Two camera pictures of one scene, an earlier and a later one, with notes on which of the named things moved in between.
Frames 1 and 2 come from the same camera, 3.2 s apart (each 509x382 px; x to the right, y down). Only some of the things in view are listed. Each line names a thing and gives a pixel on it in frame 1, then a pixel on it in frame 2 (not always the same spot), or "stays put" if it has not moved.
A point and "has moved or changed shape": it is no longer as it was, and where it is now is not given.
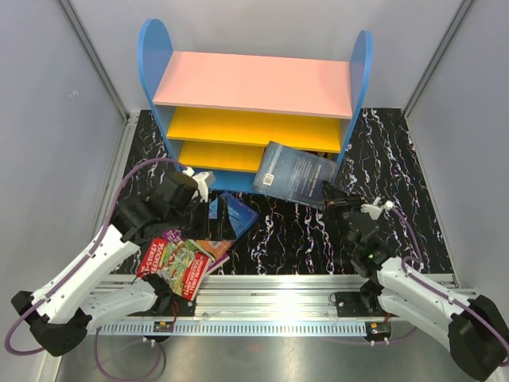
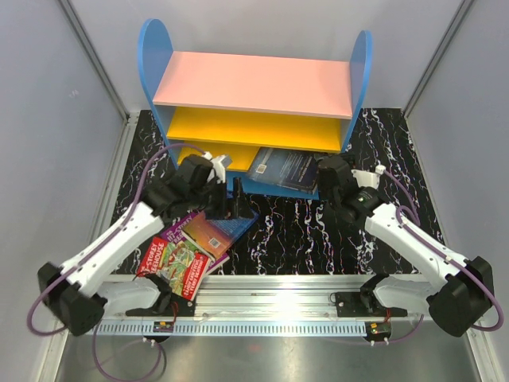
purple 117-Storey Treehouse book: (174, 236) stays put
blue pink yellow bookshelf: (219, 111) stays put
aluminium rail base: (258, 298) stays put
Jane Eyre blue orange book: (242, 216) stays put
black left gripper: (218, 229) → (221, 212)
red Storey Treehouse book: (184, 265) stays put
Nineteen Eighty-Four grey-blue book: (294, 175) has moved or changed shape
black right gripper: (332, 194) → (322, 188)
